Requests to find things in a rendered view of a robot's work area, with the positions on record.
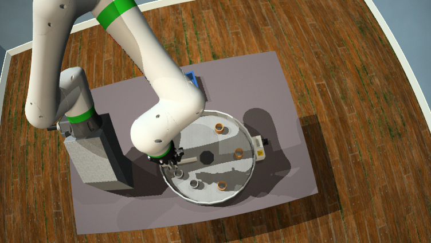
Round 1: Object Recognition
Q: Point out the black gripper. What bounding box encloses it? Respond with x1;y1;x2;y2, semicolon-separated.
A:
148;147;184;168

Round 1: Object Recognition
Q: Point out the blue open crate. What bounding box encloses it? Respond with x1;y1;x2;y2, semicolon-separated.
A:
185;71;198;87

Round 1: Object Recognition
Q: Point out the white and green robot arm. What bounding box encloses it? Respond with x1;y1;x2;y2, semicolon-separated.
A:
25;0;205;163

